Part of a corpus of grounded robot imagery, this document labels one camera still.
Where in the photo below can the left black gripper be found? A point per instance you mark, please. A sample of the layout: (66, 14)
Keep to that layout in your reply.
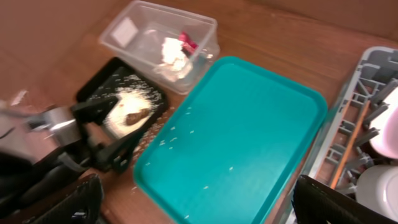
(115, 156)

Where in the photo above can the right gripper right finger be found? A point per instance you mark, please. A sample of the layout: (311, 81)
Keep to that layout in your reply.
(316, 203)

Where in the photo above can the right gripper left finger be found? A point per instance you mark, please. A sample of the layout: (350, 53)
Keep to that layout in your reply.
(79, 202)

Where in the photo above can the white rice pile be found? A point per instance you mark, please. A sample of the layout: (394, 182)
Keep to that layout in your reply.
(138, 101)

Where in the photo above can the grey bowl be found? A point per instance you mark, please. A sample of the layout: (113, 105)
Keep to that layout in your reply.
(377, 189)

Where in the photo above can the wooden chopstick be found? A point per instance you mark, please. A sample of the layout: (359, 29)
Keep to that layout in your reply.
(349, 147)

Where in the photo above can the pink shallow bowl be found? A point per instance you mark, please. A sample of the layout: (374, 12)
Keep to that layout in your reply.
(385, 143)

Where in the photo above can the white napkin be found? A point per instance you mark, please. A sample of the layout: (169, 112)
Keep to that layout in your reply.
(175, 64)

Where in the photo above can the red snack wrapper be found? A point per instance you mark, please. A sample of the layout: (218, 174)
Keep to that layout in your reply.
(188, 45)

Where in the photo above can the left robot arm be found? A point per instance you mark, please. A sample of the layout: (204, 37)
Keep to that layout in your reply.
(25, 181)

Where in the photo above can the grey plastic dishwasher rack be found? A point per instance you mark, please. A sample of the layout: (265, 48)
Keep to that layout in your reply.
(374, 78)

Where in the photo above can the clear plastic waste bin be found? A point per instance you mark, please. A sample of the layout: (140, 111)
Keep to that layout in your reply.
(137, 33)

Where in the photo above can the black rectangular tray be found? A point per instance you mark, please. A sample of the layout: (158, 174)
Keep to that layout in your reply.
(116, 66)

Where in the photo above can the teal plastic serving tray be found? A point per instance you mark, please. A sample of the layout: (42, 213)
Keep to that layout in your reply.
(228, 151)

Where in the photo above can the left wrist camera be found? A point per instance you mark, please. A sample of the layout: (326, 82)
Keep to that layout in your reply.
(59, 122)

